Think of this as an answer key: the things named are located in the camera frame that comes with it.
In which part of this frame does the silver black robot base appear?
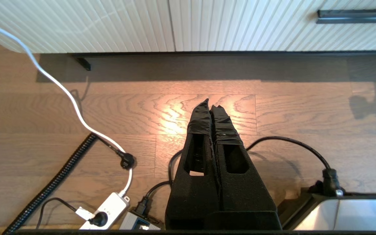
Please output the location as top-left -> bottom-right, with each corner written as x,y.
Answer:
278,193 -> 376,230

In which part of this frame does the grey power adapter brick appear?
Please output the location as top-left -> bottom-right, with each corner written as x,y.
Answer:
119,211 -> 162,230

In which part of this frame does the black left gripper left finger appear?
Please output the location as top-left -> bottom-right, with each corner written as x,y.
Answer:
165,99 -> 222,229

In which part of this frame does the black plug with thin cable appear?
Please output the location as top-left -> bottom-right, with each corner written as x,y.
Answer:
35,197 -> 109,230

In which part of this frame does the white plug in strip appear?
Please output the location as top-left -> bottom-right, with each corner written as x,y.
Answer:
75,207 -> 95,222

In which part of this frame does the white fluted drawer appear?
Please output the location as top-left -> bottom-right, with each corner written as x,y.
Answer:
286,0 -> 376,53

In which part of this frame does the black spiral cable with plug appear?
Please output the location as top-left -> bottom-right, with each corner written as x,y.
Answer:
2,133 -> 137,234

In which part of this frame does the thick white power cable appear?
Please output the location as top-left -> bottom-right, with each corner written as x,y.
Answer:
0,16 -> 133,197

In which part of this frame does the white power strip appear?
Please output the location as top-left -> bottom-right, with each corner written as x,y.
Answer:
79,192 -> 130,230

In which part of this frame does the black furniture leg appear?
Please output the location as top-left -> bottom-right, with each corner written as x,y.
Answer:
74,56 -> 92,71

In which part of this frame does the smooth black power cable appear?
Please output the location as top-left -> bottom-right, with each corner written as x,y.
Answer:
136,135 -> 344,217

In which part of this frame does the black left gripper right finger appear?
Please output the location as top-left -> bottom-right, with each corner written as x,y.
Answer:
210,105 -> 277,212

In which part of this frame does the white sideboard cabinet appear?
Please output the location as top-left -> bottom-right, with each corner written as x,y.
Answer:
0,0 -> 376,54

